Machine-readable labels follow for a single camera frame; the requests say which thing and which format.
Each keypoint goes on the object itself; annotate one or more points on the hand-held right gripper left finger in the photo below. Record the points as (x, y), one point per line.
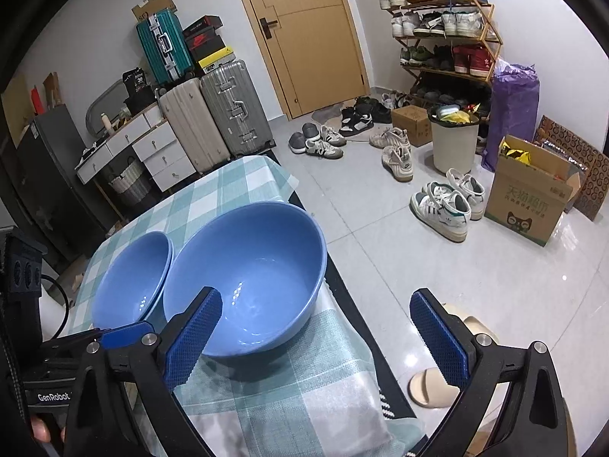
(192, 338)

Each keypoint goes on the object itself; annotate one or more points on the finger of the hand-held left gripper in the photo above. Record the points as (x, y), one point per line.
(126, 334)

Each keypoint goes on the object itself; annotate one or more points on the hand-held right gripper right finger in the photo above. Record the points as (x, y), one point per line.
(437, 338)

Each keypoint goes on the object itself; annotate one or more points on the person's left hand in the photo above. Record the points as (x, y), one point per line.
(40, 431)

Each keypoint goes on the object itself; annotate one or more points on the beige slide sandal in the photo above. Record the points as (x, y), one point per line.
(471, 323)
(430, 385)

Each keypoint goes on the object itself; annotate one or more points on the white green sneaker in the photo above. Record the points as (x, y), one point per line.
(468, 193)
(440, 214)

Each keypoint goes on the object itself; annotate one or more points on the grey wicker basket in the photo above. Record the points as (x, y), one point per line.
(128, 185)

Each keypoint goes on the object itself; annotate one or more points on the green printed cardboard box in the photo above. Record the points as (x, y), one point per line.
(528, 204)

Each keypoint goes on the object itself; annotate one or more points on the dark grey refrigerator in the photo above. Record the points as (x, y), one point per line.
(52, 176)

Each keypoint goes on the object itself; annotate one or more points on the white chunky sneaker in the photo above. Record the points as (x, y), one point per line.
(397, 164)
(390, 138)

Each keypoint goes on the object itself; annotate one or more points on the white drawer desk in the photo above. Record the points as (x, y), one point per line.
(161, 152)

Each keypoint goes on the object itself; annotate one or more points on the white trash bin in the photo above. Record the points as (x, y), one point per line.
(454, 147)

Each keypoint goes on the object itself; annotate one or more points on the cream bottle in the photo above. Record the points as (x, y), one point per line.
(106, 123)

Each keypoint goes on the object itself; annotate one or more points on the small brown cardboard box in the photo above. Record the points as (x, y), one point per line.
(411, 126)

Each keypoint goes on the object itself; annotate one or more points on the beige suitcase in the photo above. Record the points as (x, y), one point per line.
(190, 123)

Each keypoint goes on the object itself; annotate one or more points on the white black striped sneaker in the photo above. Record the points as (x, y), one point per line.
(323, 149)
(333, 135)

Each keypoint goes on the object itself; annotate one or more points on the brown patterned cardboard panel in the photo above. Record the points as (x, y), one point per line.
(590, 176)

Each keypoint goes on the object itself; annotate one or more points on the grey slipper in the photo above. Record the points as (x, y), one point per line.
(310, 131)
(297, 142)

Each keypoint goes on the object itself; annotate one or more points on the oval mirror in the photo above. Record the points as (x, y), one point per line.
(102, 100)

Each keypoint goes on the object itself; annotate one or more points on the purple plastic bag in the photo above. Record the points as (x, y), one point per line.
(516, 114)

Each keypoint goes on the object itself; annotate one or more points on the silver suitcase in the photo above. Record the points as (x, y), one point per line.
(235, 104)

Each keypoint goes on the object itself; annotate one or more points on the pile of dark shoes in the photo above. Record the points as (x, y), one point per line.
(380, 107)

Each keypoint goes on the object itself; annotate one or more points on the black bag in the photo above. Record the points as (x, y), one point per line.
(138, 90)

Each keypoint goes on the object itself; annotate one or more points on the grey doormat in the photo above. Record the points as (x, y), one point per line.
(327, 114)

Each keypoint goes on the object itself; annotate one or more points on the red packet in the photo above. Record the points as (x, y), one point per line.
(37, 100)

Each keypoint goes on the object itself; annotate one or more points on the cardboard sheet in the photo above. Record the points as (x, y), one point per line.
(16, 104)

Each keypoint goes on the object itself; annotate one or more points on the black yellow shoe box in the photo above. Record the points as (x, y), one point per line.
(216, 58)

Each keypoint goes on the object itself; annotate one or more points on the teal suitcase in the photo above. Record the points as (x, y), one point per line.
(164, 47)

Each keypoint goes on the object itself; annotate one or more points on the wooden shoe rack with shoes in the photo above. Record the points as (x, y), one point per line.
(437, 24)

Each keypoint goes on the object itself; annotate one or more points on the wooden door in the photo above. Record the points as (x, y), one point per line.
(304, 43)

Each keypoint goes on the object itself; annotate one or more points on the open cardboard box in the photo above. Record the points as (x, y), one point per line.
(152, 4)

